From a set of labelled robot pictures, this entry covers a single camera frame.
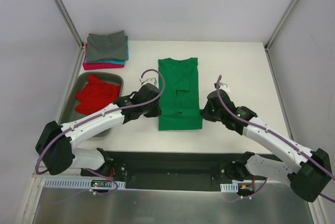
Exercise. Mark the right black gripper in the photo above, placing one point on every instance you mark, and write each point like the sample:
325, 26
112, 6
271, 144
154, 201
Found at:
207, 112

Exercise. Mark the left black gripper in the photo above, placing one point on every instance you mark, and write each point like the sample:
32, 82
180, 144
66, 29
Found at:
153, 111

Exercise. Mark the green t-shirt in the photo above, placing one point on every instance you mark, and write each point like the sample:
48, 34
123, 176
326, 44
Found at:
180, 100

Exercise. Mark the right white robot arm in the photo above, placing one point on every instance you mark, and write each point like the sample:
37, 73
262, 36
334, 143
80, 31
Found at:
305, 171

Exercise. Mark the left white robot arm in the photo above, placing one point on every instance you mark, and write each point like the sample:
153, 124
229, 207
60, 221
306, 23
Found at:
58, 146

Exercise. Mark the folded teal t-shirt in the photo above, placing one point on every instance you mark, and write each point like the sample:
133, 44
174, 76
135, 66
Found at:
126, 51

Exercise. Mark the red t-shirt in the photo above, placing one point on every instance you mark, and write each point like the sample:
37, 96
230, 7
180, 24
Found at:
96, 95

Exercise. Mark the folded grey t-shirt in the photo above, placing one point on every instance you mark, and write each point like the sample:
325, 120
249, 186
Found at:
106, 47

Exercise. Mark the folded magenta t-shirt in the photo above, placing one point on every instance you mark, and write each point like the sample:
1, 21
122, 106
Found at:
112, 64

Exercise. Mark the grey plastic tray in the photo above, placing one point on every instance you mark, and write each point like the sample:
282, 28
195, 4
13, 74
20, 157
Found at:
68, 113

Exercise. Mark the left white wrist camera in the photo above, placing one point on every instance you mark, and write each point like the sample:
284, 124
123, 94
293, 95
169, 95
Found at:
151, 80

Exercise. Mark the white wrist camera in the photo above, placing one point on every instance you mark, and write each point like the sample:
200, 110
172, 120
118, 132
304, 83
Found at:
151, 80
225, 87

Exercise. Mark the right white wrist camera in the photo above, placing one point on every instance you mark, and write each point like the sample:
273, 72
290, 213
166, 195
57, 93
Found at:
225, 87

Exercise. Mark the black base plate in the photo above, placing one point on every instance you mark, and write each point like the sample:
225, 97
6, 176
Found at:
202, 172

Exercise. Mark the right white cable duct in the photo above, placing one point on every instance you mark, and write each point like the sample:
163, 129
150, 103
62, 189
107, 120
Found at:
229, 188

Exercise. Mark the white cable duct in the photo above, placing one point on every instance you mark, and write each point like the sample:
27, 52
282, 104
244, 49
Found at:
229, 188
71, 183

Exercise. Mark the right aluminium frame post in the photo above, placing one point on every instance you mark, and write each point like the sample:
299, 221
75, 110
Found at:
280, 25

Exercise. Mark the aluminium frame post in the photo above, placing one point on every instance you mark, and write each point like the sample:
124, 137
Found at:
280, 25
69, 23

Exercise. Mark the left white cable duct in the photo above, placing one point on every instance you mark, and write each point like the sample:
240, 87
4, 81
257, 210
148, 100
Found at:
71, 183

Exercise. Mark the left aluminium frame post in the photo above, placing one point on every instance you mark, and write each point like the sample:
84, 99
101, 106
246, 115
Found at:
69, 23

